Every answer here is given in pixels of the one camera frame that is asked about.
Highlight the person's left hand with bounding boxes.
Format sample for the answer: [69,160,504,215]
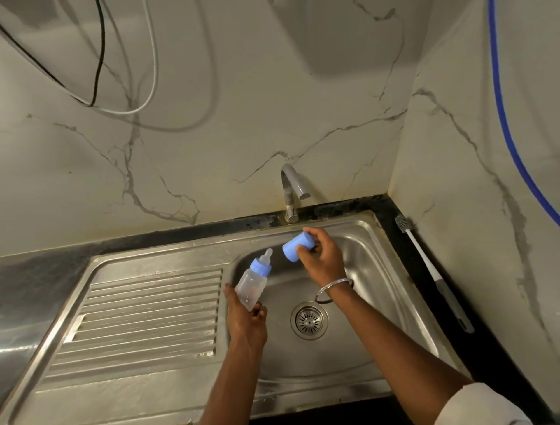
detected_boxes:
[223,283,268,347]

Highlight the person's right hand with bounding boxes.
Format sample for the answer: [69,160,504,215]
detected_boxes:
[296,227,347,289]

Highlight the blue bottle cap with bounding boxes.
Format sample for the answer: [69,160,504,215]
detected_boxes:
[282,232,316,264]

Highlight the clear baby bottle blue collar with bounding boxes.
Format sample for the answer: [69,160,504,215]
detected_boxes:
[234,248,274,312]

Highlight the person's left forearm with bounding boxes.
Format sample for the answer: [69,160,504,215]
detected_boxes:
[198,337,267,425]

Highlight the person's right forearm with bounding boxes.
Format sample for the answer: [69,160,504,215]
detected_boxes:
[318,280,475,425]

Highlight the stainless steel sink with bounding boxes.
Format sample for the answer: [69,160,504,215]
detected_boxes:
[0,210,473,425]

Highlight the silver bangle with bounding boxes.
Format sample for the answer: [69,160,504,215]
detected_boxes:
[314,278,354,305]

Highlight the grey sink faucet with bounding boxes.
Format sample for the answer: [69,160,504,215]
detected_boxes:
[280,164,311,223]

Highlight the round sink drain strainer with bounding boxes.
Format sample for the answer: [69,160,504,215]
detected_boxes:
[290,301,329,341]

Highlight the white grey bottle brush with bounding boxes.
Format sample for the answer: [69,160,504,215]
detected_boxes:
[395,215,475,334]

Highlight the white sleeve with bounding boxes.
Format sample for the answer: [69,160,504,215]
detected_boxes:
[431,382,534,425]

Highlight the blue hose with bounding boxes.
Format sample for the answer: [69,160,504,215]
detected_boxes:
[487,0,560,228]

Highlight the white cable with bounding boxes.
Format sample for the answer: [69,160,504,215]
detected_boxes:
[57,0,158,116]

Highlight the black cable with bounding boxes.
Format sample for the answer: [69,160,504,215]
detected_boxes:
[0,0,107,108]

